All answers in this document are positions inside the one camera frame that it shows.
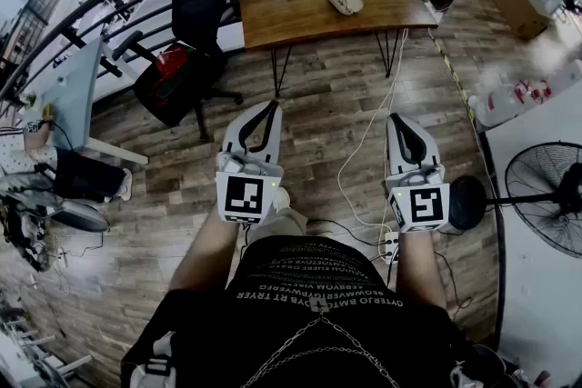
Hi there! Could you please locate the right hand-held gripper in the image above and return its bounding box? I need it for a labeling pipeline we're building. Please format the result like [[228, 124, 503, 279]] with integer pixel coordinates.
[[384, 113, 451, 234]]

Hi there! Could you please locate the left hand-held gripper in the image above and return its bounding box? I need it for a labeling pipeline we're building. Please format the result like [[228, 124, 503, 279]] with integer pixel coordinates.
[[214, 100, 286, 226]]

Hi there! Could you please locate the beige glasses case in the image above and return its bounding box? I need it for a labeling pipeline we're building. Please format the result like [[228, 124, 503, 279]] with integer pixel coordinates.
[[326, 0, 365, 17]]

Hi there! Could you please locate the person's left forearm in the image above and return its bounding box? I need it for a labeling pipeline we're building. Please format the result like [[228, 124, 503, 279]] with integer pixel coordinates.
[[168, 204, 242, 294]]

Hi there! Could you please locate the person's right forearm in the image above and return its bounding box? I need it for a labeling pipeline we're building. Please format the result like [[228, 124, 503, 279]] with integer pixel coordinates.
[[395, 229, 449, 310]]

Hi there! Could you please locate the black standing fan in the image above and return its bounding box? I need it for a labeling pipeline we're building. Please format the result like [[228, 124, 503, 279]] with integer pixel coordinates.
[[447, 141, 582, 260]]

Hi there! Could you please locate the person's beige trouser leg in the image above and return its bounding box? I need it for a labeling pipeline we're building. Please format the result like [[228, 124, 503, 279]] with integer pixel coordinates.
[[247, 185, 309, 242]]

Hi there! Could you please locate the white power strip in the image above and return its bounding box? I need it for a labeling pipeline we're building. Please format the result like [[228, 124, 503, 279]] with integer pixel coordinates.
[[384, 231, 401, 264]]

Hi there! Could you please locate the pack of plastic bottles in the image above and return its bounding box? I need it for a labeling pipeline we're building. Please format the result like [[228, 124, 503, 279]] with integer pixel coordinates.
[[467, 79, 554, 128]]

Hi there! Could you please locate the red bag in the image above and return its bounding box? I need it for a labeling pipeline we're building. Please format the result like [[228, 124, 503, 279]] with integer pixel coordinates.
[[149, 45, 192, 101]]

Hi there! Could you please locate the wooden table with hairpin legs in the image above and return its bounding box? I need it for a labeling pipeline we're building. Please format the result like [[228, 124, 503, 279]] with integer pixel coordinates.
[[236, 0, 438, 99]]

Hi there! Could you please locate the black office chair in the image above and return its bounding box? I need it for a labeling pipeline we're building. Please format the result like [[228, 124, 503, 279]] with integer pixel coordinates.
[[111, 0, 245, 142]]

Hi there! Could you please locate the white desk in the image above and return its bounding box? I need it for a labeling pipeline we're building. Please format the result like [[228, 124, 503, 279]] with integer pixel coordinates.
[[22, 35, 149, 164]]

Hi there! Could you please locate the person's black printed t-shirt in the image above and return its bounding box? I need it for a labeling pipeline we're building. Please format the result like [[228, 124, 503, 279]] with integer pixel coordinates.
[[120, 234, 506, 388]]

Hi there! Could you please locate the white cable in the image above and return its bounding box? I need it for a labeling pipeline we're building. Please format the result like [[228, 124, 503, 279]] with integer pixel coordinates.
[[336, 27, 409, 237]]

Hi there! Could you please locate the silver chain necklace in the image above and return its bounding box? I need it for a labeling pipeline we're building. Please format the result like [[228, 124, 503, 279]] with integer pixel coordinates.
[[240, 298, 401, 388]]

